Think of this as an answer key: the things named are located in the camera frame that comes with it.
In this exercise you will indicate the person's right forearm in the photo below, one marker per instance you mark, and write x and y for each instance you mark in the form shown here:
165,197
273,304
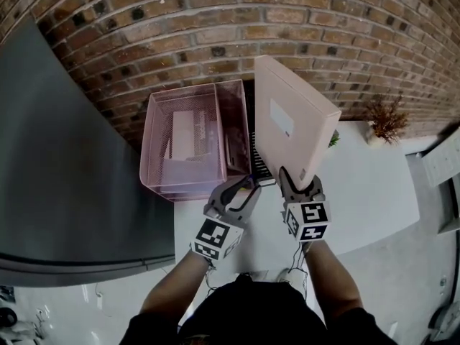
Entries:
330,282

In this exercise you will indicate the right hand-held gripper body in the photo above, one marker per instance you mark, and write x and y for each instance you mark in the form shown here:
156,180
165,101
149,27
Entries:
312,216

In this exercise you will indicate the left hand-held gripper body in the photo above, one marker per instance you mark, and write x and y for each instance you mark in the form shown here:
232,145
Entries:
215,235

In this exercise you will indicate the person's left forearm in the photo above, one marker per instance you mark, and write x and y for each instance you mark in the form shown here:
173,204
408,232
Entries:
172,286

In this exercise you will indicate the pale pink paper sheet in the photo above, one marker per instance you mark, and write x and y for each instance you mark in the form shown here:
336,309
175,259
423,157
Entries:
185,135

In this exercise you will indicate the pink folder box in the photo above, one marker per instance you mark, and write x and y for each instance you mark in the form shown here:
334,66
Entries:
294,120

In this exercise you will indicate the brown plant in white pot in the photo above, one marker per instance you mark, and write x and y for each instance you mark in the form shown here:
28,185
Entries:
387,120

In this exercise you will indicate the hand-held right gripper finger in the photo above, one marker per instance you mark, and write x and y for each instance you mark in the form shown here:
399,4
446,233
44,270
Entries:
287,190
317,190

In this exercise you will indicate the spiky green potted plant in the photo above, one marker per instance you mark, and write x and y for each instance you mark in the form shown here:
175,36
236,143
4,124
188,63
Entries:
334,139

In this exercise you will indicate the black mesh file holder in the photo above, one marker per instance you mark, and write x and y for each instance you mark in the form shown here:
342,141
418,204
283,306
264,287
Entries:
262,167

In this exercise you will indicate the person's black clothing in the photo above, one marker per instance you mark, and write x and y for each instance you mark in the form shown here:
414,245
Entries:
251,318

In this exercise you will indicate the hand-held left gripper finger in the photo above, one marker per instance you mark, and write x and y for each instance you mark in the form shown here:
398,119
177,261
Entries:
221,196
248,208

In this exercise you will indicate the person's white shoe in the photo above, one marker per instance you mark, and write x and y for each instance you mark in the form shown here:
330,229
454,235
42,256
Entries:
258,275
291,280

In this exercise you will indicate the white desk tray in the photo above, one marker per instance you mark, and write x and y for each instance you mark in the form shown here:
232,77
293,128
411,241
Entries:
442,160

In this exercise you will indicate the pink mesh desk organizer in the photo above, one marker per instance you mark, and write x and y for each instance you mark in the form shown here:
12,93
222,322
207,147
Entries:
158,164

